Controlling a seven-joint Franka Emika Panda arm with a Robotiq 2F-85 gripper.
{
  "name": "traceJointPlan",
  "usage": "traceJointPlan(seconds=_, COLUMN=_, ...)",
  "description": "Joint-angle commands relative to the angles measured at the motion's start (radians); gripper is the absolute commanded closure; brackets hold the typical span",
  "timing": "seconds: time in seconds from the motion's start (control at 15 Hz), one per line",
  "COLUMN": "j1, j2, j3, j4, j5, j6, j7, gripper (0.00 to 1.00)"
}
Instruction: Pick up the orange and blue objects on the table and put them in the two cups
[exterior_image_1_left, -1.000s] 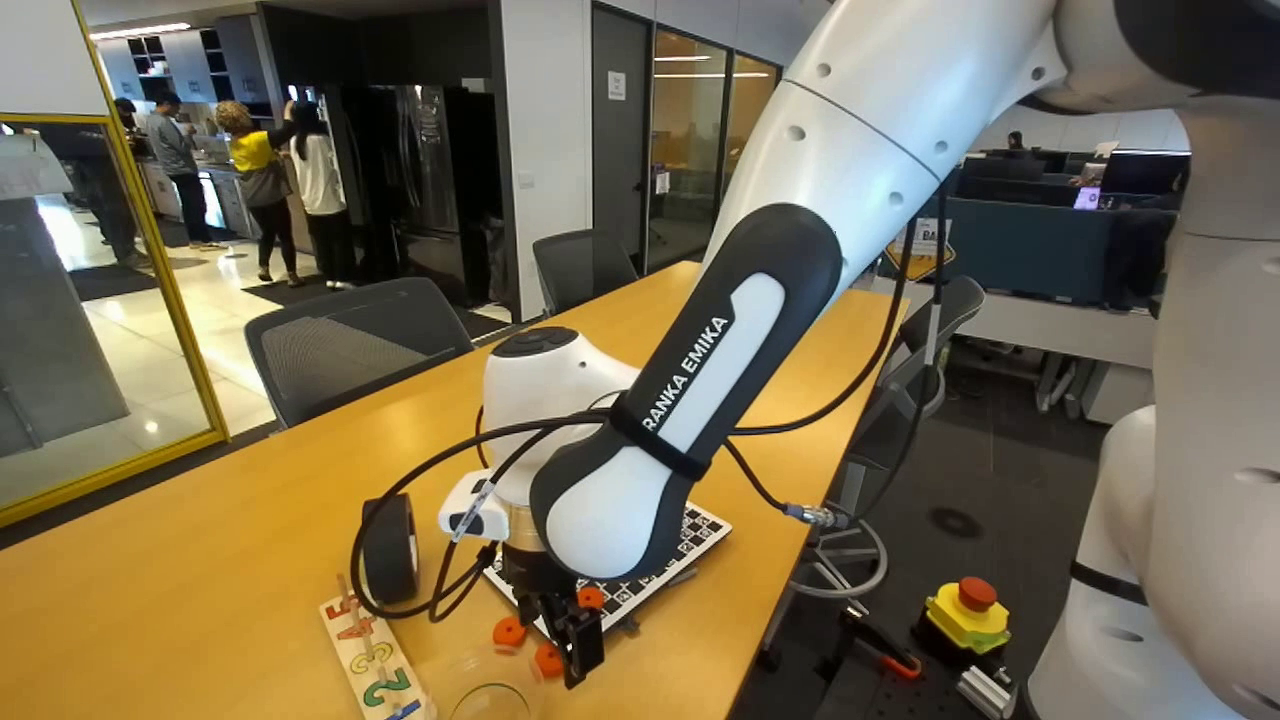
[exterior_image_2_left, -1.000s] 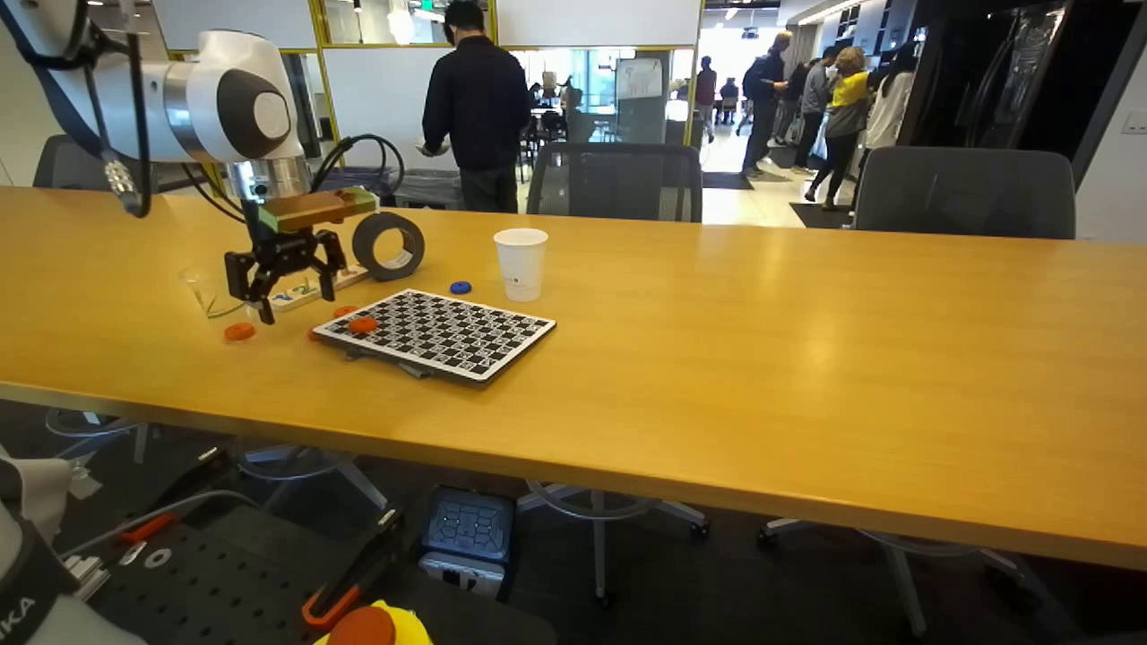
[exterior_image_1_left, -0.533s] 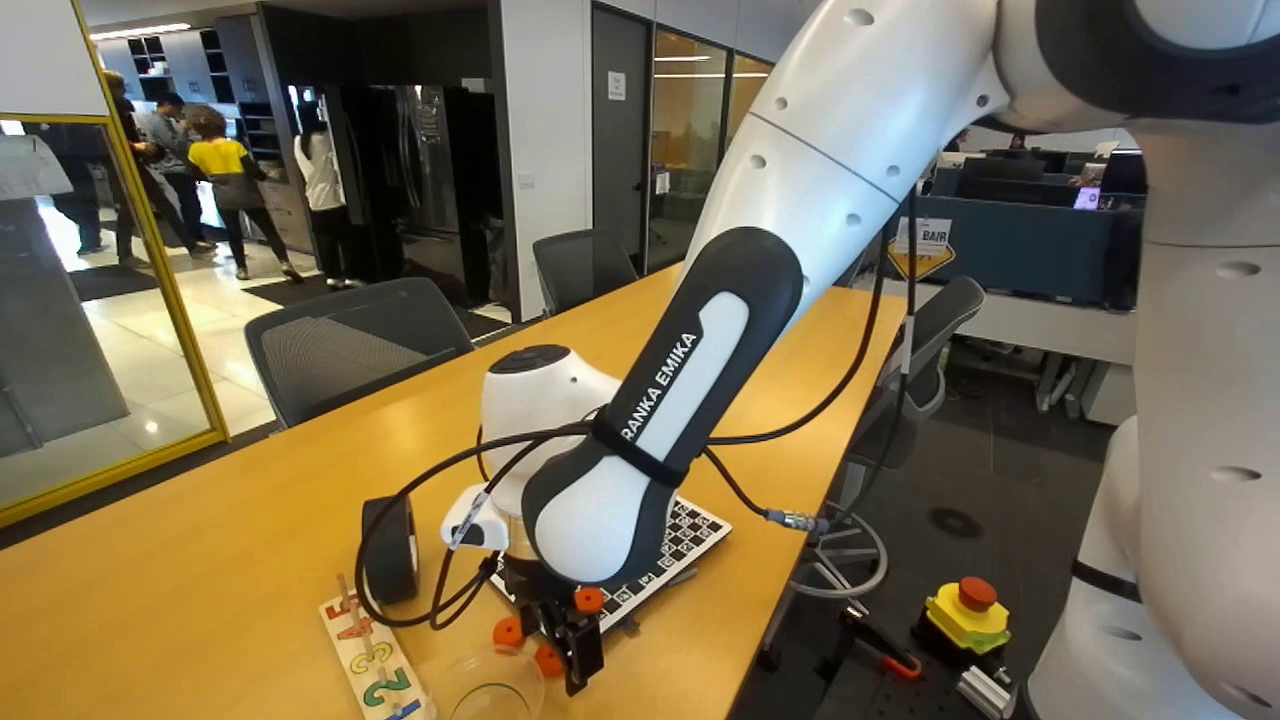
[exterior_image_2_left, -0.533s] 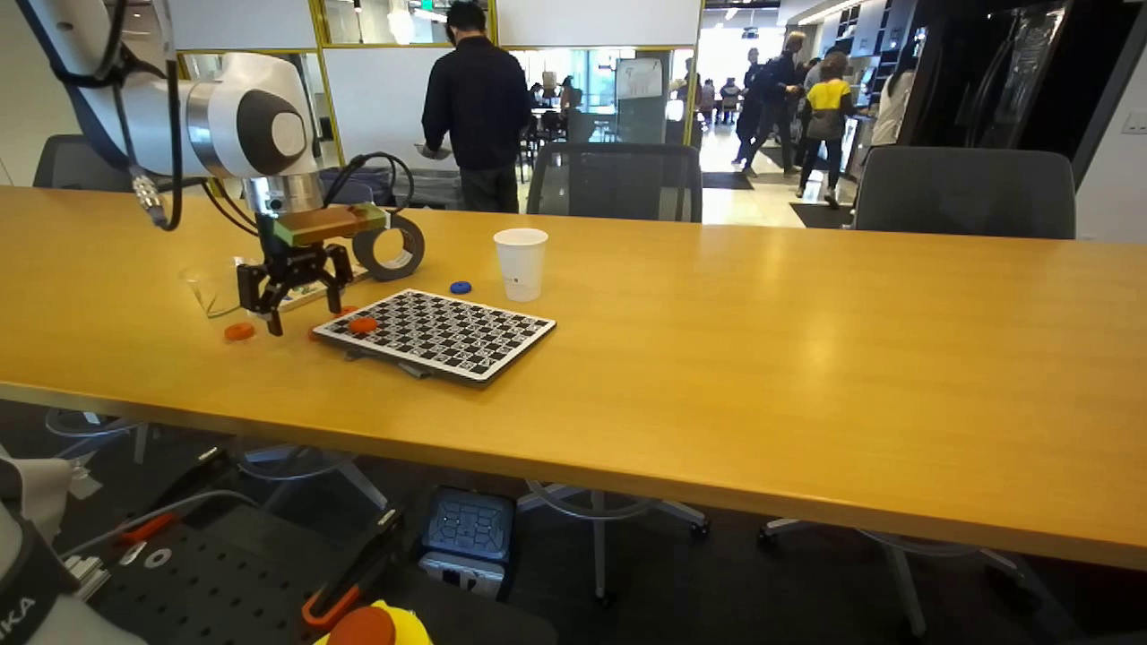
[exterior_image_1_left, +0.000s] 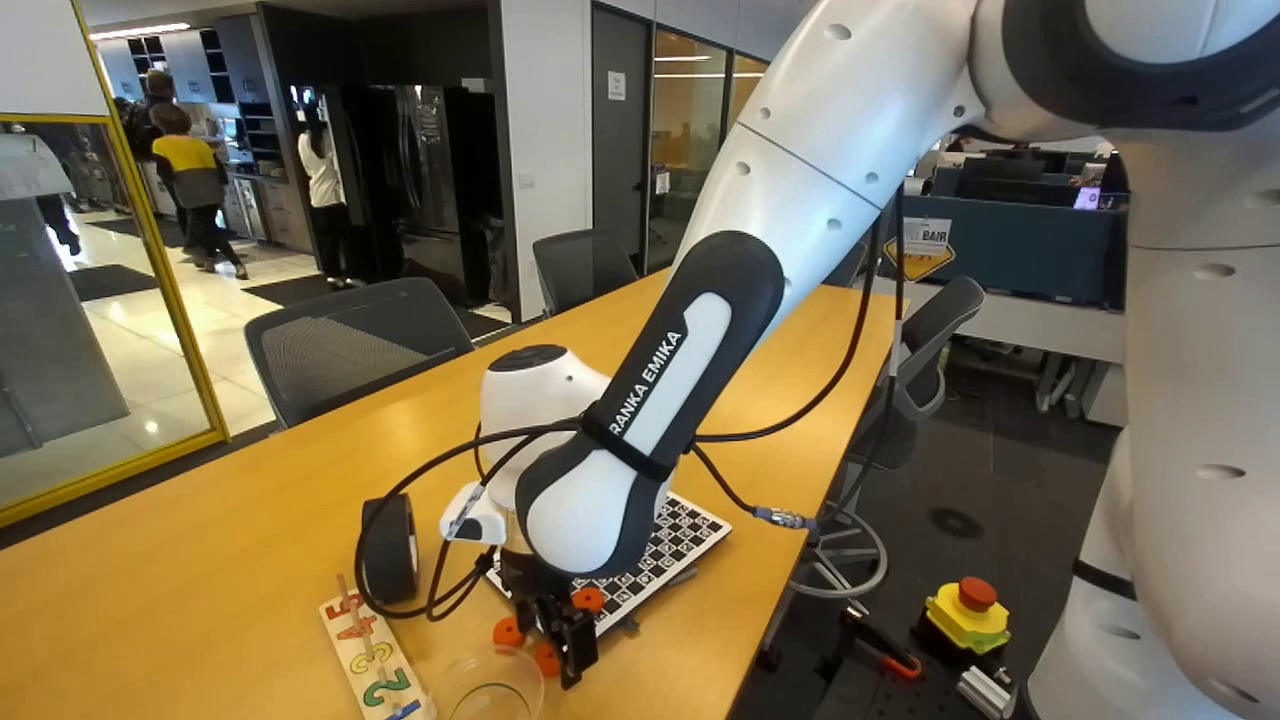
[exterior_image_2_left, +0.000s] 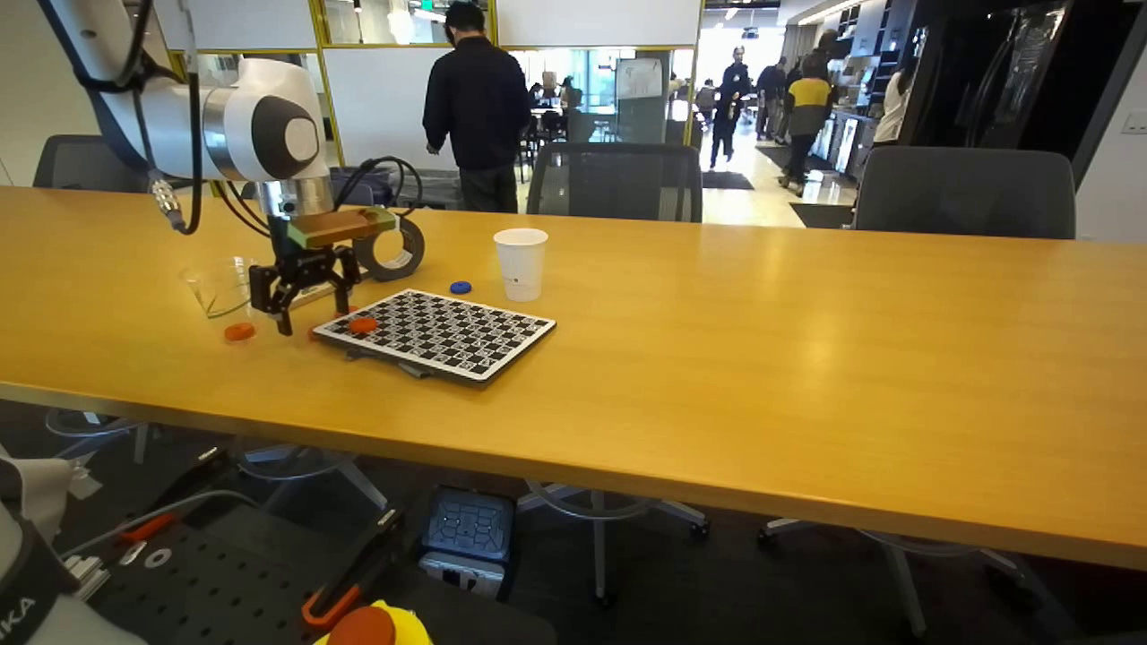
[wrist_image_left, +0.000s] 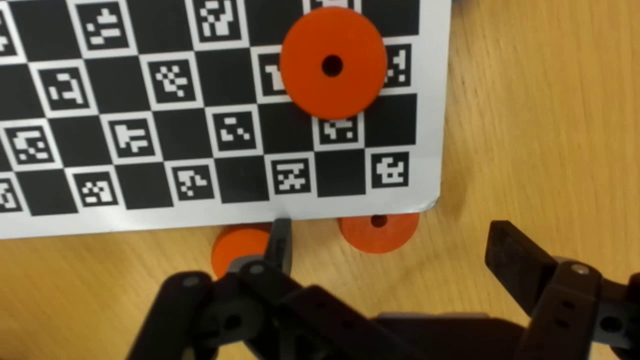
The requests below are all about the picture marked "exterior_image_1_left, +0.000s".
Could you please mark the yellow red emergency stop button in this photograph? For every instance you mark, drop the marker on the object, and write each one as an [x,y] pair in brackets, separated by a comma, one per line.
[968,617]

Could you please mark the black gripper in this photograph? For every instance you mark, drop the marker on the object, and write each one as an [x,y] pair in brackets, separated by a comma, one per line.
[547,585]

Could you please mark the checkered marker calibration board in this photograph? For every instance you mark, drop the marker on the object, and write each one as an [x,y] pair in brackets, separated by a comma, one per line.
[675,542]

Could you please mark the orange disc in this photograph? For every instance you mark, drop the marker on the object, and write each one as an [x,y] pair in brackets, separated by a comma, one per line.
[547,661]
[591,603]
[507,632]

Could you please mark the clear plastic cup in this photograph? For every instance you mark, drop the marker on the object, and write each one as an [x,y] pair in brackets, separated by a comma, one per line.
[491,690]

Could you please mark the grey metal box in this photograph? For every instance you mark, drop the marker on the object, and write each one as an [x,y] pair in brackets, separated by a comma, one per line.
[986,693]

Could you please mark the dark grey office chair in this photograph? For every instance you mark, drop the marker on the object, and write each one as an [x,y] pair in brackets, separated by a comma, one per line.
[583,264]
[354,346]

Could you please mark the dark framed glass doors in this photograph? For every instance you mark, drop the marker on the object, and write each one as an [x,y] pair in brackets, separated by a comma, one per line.
[666,147]

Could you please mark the colourful number puzzle board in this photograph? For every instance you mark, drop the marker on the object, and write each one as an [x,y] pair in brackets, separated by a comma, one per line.
[376,661]

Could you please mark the white desk blue partition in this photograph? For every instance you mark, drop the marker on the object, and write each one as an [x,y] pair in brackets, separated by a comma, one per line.
[1013,254]

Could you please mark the person in yellow shirt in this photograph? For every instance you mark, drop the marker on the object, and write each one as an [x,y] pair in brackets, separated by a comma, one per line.
[191,167]

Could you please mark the black floor outlet cover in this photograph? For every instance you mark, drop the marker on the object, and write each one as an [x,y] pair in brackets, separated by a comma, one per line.
[955,521]

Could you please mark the yellow framed glass partition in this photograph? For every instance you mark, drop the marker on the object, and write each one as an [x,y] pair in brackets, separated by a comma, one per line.
[67,385]

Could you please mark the black tape roll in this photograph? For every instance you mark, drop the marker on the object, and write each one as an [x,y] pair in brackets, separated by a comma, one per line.
[384,548]

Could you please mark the person in white shirt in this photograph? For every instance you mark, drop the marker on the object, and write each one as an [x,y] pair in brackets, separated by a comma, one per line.
[323,172]

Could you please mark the black orange clamp tool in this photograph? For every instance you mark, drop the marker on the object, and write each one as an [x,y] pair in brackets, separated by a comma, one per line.
[882,653]

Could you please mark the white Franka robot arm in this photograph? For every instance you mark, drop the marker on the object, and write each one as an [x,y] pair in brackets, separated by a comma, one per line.
[826,172]

